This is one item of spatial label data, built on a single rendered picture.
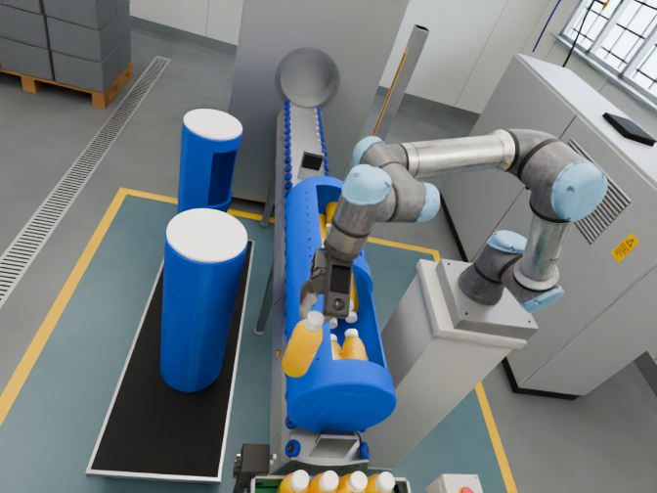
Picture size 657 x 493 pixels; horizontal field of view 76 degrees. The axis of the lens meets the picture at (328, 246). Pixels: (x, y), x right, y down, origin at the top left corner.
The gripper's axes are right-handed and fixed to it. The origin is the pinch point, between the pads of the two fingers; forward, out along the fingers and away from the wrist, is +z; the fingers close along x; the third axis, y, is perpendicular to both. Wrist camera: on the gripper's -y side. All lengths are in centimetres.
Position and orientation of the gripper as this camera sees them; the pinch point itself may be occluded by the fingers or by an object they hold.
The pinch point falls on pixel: (314, 319)
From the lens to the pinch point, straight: 91.4
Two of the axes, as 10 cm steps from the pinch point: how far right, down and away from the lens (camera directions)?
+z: -2.9, 7.5, 6.0
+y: -0.2, -6.3, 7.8
